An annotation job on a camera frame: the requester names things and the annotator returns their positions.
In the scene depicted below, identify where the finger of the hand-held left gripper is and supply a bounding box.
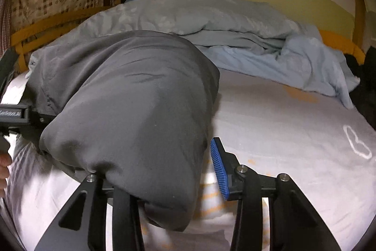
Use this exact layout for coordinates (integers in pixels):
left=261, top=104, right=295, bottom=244
left=28, top=108, right=58, bottom=126

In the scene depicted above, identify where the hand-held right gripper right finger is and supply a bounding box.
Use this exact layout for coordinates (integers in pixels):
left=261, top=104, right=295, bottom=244
left=210, top=137, right=343, bottom=251

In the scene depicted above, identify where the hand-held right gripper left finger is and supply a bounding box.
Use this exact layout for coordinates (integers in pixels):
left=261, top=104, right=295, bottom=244
left=35, top=175, right=146, bottom=251

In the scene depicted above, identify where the grey jacket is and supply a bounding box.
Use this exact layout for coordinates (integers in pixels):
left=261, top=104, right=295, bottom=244
left=26, top=30, right=221, bottom=232

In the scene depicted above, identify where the person's left hand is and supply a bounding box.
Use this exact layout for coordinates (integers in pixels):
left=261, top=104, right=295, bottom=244
left=0, top=151, right=13, bottom=199

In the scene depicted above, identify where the light blue duvet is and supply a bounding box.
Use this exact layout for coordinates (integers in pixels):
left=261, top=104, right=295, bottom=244
left=28, top=0, right=362, bottom=110

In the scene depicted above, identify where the black puffer jacket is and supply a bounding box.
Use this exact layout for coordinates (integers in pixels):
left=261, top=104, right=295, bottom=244
left=344, top=47, right=376, bottom=128

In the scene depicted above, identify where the wooden bed frame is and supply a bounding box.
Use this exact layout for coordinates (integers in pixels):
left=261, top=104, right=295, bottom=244
left=10, top=0, right=366, bottom=63

